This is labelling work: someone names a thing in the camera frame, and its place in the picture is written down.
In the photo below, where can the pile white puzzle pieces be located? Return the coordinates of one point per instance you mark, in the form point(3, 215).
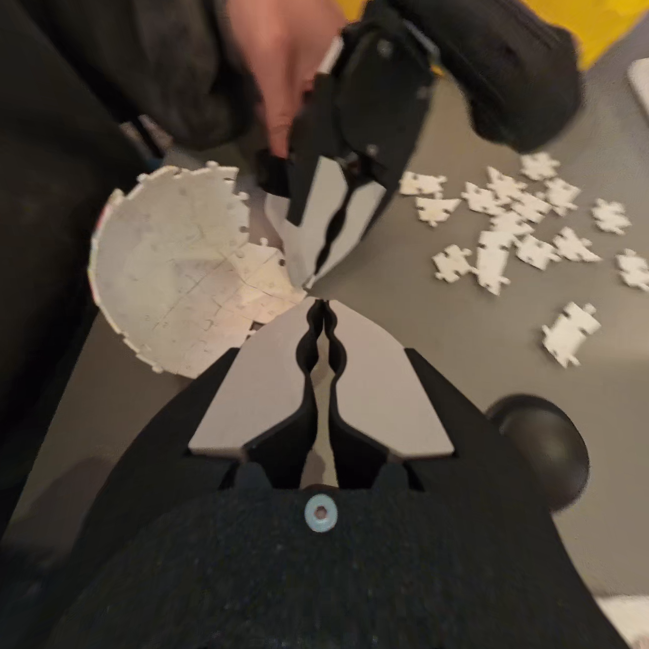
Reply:
point(532, 228)

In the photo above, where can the white clipboard stand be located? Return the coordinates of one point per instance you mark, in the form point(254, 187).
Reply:
point(640, 86)

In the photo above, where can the printed puzzle instruction leaflet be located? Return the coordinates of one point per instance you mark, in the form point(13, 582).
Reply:
point(626, 621)

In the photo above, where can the yellow plastic bin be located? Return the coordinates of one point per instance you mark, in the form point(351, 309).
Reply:
point(598, 25)

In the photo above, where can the joined white puzzle strip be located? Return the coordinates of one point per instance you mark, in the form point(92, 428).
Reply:
point(570, 332)

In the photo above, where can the person's left hand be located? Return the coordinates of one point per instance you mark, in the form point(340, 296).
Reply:
point(284, 61)

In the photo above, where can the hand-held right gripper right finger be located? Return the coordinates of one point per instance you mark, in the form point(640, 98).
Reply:
point(390, 400)

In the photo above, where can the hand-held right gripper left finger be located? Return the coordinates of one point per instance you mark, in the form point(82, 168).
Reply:
point(253, 400)

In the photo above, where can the partly built puzzle ball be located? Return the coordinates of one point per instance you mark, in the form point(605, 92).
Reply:
point(177, 274)

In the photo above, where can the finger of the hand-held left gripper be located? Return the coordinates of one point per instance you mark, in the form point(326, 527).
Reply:
point(309, 238)
point(362, 213)

